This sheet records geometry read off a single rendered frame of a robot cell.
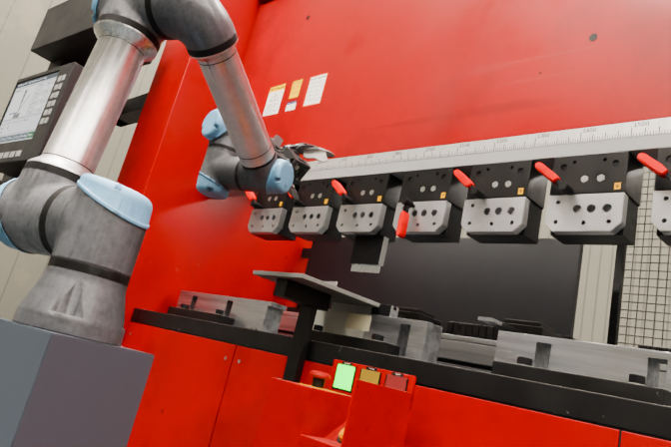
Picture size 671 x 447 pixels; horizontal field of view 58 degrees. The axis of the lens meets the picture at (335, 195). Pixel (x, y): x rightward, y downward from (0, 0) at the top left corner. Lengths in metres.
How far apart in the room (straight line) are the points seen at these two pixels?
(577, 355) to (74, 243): 0.87
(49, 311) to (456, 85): 1.10
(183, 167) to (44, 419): 1.49
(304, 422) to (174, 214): 1.29
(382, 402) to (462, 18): 1.05
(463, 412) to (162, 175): 1.41
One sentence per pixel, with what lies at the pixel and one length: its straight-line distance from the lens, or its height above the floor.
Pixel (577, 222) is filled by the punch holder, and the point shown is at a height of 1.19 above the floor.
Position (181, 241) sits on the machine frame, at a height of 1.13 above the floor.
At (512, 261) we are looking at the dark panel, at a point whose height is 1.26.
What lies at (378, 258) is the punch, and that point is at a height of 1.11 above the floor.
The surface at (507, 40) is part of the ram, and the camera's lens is 1.59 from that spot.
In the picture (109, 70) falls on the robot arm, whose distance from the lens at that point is 1.13.
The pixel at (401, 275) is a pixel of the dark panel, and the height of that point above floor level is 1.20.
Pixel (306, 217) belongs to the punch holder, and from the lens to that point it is 1.78.
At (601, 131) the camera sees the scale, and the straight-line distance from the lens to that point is 1.34.
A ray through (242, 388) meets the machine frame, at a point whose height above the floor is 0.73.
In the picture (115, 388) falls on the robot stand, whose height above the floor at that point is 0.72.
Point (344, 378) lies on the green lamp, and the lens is 1.23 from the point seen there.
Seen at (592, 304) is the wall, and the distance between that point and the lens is 4.41.
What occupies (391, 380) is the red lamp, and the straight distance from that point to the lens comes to 1.16.
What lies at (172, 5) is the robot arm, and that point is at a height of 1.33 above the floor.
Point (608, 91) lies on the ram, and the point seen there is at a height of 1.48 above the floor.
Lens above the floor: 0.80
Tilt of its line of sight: 16 degrees up
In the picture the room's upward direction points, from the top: 14 degrees clockwise
